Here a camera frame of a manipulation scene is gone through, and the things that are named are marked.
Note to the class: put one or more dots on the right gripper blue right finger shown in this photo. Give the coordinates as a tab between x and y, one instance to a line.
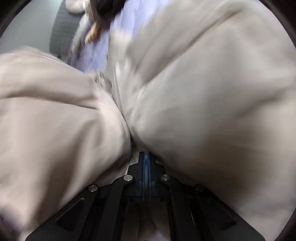
194	212

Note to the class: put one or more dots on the beige quilted puffer jacket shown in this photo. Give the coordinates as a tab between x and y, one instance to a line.
207	86

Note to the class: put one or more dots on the cream plush pillow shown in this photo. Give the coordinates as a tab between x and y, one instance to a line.
76	6

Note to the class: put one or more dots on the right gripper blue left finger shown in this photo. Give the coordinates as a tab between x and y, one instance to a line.
97	212

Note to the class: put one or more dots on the tan striped fur-trimmed garment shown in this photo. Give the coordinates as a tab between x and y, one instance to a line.
101	13

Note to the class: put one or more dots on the lavender fuzzy bed blanket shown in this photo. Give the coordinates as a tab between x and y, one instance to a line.
129	20

